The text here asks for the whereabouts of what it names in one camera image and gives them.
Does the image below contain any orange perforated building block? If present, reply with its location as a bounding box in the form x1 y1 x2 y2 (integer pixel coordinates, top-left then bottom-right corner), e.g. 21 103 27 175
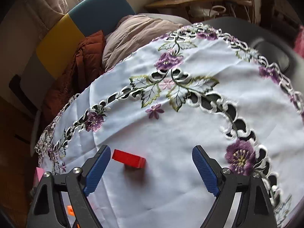
66 205 80 228

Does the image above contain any pink white shallow box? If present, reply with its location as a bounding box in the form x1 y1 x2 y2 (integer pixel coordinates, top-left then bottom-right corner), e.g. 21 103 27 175
33 167 44 185

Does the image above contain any red plastic block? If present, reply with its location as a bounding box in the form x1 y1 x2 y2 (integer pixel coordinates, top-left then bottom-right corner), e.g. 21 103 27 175
112 149 146 169

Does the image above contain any white embroidered floral tablecloth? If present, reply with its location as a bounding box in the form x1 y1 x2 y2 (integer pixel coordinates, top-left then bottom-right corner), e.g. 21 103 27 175
36 23 303 227

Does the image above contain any rust brown quilted jacket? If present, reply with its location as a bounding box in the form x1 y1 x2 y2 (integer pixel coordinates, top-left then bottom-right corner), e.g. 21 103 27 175
41 30 106 125

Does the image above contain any black leather chair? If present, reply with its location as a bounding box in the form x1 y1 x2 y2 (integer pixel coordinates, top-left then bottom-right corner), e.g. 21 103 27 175
201 16 304 101

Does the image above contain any beige pink quilted blanket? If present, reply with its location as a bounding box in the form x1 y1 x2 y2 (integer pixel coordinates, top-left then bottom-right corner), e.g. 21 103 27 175
102 13 183 72

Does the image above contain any yellow blue grey sofa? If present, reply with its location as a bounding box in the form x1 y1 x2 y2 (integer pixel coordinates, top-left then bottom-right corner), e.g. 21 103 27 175
9 0 135 114

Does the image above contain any wooden side table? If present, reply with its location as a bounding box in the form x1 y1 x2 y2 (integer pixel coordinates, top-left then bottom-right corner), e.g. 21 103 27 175
144 0 253 19

